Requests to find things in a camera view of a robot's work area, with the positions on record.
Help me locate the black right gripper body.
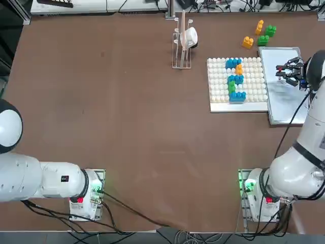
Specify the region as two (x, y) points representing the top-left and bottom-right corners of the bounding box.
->
(297, 60), (308, 87)

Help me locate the blue three-stud block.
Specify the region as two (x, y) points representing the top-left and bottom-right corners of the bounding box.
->
(227, 74), (245, 86)
(229, 90), (247, 104)
(225, 57), (243, 70)

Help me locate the white studded baseplate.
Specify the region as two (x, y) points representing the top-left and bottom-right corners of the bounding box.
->
(206, 57), (270, 113)

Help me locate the white cup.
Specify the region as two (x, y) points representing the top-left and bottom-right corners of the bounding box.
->
(183, 27), (199, 49)

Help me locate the wooden rod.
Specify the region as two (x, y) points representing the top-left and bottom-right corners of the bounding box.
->
(180, 10), (188, 70)

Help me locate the white whiteboard with grey frame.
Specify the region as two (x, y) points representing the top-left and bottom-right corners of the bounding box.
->
(258, 46), (309, 126)

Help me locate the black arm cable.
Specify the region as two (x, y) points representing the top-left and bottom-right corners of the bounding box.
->
(273, 76), (325, 160)

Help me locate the white wire cup rack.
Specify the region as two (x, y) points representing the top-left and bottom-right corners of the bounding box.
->
(171, 17), (194, 70)

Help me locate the aluminium camera post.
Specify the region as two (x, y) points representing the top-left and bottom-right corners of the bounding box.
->
(165, 0), (176, 18)

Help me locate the black base cable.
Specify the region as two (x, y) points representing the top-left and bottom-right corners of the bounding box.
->
(97, 189), (170, 227)

